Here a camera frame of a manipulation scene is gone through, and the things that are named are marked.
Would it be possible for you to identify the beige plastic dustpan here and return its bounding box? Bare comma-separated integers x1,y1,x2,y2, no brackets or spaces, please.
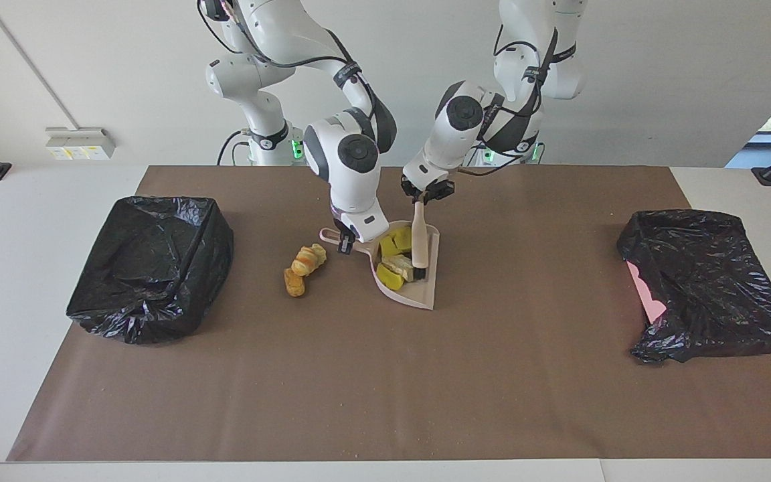
319,221,440,311

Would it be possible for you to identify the brown table mat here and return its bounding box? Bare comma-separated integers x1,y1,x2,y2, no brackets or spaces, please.
7,166,771,463

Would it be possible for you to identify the white wall conduit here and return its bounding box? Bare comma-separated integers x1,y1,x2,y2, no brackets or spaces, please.
0,0,80,129

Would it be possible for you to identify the black base cable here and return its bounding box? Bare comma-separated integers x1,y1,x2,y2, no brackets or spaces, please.
217,131,252,166

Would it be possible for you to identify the orange striped toy croissant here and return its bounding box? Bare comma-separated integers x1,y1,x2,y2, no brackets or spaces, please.
291,246,319,277

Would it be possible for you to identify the pink plastic bin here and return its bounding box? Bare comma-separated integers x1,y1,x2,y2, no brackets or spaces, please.
626,260,667,325

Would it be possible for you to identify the beige striped toy bread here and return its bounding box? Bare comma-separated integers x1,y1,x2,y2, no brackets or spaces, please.
385,254,416,282

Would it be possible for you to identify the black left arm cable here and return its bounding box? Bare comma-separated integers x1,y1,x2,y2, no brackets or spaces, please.
456,27,560,176

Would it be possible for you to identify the beige hand brush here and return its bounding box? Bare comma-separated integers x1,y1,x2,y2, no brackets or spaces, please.
410,201,428,280

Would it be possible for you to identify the left black bag bin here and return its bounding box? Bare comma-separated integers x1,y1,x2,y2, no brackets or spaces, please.
616,209,771,364

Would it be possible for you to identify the black bag lined trash bin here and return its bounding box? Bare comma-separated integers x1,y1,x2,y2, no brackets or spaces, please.
66,195,234,345

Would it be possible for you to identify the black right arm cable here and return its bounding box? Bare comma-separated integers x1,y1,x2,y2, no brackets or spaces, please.
197,0,398,151

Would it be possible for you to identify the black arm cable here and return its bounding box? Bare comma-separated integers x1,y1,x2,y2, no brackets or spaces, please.
456,27,560,176
197,0,398,151

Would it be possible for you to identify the white wall socket box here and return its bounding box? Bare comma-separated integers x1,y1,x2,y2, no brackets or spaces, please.
46,127,116,160

